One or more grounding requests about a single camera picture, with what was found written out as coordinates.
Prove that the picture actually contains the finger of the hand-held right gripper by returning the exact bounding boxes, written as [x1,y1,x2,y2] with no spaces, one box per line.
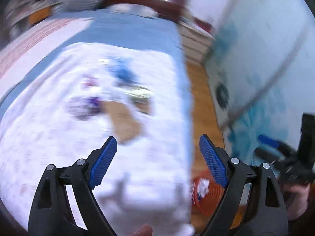
[258,134,294,157]
[254,147,283,165]

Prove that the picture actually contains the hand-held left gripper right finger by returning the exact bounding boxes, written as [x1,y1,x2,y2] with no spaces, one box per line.
[199,134,290,236]

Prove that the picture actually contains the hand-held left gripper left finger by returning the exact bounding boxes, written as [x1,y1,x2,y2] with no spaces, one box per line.
[28,136,118,236]

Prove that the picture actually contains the white paper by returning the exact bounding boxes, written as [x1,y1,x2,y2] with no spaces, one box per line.
[191,178,211,202]

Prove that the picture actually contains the orange mesh basket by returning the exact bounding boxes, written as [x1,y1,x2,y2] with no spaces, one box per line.
[190,176,245,217]

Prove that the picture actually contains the gold foil wrapper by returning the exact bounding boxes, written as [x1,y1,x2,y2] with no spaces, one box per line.
[124,86,154,100]

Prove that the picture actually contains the small pink wrapper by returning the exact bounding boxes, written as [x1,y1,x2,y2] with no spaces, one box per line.
[81,75,100,89]

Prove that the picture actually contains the blue cloth item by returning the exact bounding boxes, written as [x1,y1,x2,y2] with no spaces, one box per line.
[106,58,139,84]

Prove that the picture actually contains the person's right hand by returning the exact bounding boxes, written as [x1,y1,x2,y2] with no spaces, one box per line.
[281,183,311,221]

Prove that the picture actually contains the person's left hand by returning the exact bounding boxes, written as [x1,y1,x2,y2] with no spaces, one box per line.
[132,223,153,236]

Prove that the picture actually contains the white printed blanket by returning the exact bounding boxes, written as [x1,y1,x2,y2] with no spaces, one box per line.
[0,42,196,236]

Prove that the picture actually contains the black round fixture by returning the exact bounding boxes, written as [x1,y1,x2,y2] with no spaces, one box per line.
[215,82,231,109]

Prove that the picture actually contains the grey pole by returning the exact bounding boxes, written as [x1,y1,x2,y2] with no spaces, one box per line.
[220,27,311,129]

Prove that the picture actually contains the cream nightstand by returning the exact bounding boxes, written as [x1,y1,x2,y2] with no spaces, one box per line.
[179,24,215,65]

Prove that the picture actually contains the red white box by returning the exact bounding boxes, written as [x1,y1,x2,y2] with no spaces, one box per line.
[195,18,215,32]

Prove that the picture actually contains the blue bed sheet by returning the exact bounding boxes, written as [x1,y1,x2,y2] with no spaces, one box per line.
[0,9,195,153]

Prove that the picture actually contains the pink patterned mat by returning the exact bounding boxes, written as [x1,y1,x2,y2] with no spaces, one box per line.
[0,17,94,79]

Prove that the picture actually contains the white blue striped pillow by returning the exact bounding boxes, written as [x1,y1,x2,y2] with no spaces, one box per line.
[108,3,158,18]

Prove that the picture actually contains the white bookshelf with books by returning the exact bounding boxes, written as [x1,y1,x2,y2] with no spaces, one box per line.
[4,0,66,31]

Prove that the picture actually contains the light blue printed wall covering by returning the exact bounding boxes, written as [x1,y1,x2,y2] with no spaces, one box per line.
[204,0,315,177]

